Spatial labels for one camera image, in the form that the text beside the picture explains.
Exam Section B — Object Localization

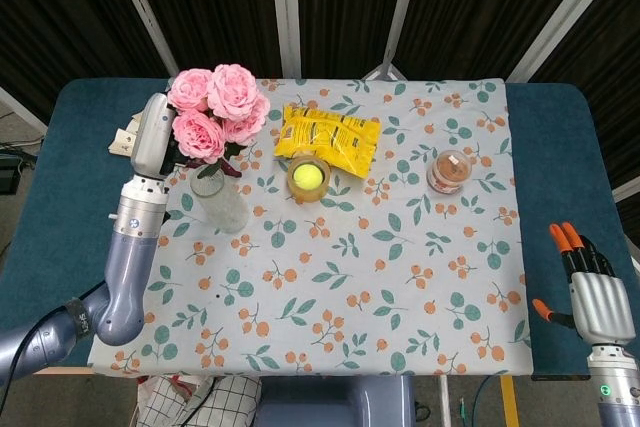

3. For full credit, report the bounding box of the pink rose bouquet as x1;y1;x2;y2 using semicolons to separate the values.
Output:
166;63;272;180

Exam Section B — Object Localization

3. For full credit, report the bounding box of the folding paper fan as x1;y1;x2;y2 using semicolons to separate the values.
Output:
107;115;243;179

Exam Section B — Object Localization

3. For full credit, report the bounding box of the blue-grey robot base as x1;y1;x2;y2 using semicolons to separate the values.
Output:
254;375;415;427

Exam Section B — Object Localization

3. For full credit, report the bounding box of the clear glass vase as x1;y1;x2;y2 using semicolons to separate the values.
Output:
189;164;250;235

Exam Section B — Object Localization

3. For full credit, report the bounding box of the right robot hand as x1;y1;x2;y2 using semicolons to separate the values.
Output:
531;221;639;347

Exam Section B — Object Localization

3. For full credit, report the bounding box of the yellow snack bag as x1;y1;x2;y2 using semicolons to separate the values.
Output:
273;102;383;180

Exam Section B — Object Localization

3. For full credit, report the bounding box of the green cable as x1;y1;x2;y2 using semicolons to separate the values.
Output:
458;377;497;427

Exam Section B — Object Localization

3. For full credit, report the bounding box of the red-labelled plastic jar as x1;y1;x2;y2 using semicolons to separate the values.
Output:
426;149;474;195

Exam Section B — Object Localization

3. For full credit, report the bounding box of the yellow-green tennis ball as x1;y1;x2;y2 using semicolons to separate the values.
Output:
293;162;325;190

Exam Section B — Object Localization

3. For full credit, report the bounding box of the dark teal table mat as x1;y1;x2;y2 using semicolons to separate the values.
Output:
0;77;640;382

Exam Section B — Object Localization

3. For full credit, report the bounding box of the grey metal stand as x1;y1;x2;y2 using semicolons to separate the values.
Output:
361;0;407;81

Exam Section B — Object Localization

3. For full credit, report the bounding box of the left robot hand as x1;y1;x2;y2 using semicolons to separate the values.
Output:
129;92;177;181

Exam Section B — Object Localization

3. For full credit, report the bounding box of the white checked bag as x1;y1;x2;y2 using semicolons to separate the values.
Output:
135;374;263;427

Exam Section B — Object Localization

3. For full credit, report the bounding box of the floral patterned tablecloth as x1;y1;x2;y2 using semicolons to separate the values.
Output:
86;76;533;378

